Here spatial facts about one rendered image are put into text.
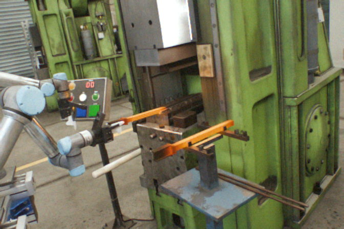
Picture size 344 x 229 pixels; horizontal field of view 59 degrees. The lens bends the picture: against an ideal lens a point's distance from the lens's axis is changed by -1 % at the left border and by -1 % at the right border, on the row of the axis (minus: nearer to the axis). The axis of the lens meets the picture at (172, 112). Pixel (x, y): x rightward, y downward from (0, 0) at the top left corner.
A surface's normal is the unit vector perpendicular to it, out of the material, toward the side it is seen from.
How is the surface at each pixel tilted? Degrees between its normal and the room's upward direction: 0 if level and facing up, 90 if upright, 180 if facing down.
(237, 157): 90
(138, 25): 90
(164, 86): 90
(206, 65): 90
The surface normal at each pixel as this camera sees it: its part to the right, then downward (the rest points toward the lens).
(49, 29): 0.48, 0.18
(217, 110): -0.68, 0.30
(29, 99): 0.84, -0.06
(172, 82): 0.72, 0.10
